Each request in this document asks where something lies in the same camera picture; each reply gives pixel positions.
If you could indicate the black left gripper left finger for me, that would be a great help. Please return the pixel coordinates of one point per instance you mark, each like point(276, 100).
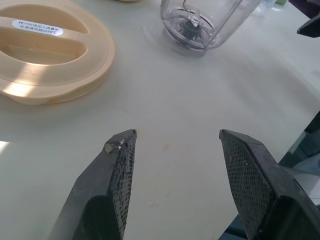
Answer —
point(100, 182)

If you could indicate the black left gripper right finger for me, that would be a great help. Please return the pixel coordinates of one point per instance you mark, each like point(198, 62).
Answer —
point(257, 180)

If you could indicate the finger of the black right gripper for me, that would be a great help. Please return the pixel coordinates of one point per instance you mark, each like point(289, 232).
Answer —
point(311, 27)

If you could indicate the clear blender jar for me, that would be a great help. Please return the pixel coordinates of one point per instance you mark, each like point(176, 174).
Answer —
point(195, 27)

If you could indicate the cream plastic blender lid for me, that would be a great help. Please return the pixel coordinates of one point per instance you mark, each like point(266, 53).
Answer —
point(50, 62)

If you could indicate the small green object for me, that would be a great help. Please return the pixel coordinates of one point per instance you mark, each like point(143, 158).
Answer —
point(280, 1)

